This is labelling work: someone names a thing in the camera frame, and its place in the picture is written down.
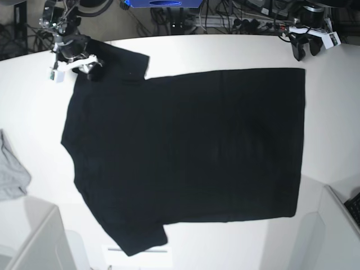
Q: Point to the white bin left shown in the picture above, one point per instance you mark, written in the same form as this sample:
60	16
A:
33	236

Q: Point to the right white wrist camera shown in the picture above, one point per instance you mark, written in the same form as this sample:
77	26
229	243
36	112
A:
57	76

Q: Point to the white bin right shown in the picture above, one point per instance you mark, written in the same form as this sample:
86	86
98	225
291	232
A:
327	238

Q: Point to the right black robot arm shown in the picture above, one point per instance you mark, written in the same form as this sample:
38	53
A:
65	19

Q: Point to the grey cloth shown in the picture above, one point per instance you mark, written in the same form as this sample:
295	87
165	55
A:
14	177

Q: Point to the black keyboard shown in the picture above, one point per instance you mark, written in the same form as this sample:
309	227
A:
353	207

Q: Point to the black T-shirt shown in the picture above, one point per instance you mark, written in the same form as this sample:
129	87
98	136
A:
217	146

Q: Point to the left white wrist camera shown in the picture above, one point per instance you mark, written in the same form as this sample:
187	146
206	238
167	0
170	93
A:
331	40

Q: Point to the blue box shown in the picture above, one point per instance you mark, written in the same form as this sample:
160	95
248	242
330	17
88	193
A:
164	3

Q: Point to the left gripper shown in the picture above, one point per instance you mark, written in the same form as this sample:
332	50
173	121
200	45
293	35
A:
298	40

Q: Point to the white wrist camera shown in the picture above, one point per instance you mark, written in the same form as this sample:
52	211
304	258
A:
57	76
331	40

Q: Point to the white power strip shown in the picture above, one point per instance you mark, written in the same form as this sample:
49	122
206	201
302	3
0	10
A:
231	23

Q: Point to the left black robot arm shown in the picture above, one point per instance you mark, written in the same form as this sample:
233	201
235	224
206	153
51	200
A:
308	13

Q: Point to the white bin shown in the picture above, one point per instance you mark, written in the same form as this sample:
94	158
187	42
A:
33	236
327	238

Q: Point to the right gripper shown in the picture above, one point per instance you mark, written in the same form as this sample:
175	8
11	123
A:
71	53

